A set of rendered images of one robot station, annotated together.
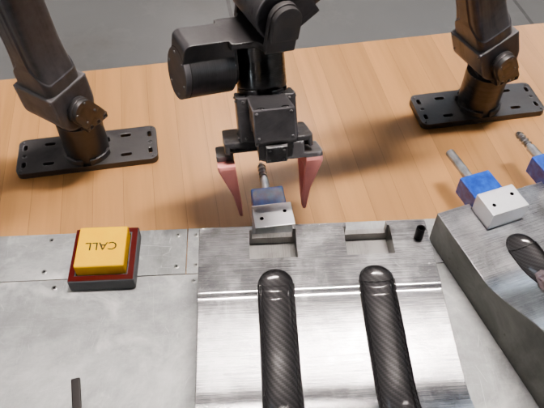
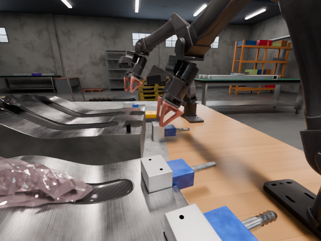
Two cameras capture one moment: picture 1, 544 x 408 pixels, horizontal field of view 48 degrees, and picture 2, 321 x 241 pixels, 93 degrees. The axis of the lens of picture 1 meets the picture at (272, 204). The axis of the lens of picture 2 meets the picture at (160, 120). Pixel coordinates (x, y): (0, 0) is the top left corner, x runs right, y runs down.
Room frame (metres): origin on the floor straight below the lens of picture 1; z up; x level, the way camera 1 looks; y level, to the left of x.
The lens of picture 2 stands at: (0.48, -0.48, 1.02)
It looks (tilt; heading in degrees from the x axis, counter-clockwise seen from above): 18 degrees down; 90
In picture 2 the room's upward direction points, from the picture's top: straight up
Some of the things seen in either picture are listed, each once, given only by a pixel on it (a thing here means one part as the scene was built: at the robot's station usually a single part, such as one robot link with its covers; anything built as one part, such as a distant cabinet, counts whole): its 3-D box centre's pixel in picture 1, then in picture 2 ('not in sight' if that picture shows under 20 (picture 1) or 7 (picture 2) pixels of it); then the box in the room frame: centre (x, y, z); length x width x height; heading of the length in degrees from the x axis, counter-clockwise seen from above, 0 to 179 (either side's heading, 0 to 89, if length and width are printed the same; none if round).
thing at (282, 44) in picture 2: not in sight; (258, 68); (5.29, 7.37, 1.23); 2.71 x 0.72 x 2.45; 10
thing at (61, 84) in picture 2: not in sight; (69, 84); (-4.40, 7.78, 0.38); 1.41 x 0.72 x 0.75; 100
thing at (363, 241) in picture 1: (366, 246); (133, 130); (0.41, -0.11, 0.87); 0.05 x 0.05 x 0.04; 3
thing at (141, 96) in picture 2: not in sight; (155, 90); (0.28, 5.02, 0.42); 1.20 x 0.82 x 0.84; 11
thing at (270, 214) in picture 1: (267, 199); (171, 130); (0.52, 0.01, 0.83); 0.13 x 0.05 x 0.05; 9
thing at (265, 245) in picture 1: (273, 250); (137, 118); (0.40, 0.00, 0.87); 0.05 x 0.05 x 0.04; 3
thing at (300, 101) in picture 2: not in sight; (245, 93); (2.71, 3.53, 0.50); 2.75 x 1.07 x 0.99; 5
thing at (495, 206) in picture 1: (475, 186); (182, 172); (0.52, -0.26, 0.86); 0.13 x 0.05 x 0.05; 20
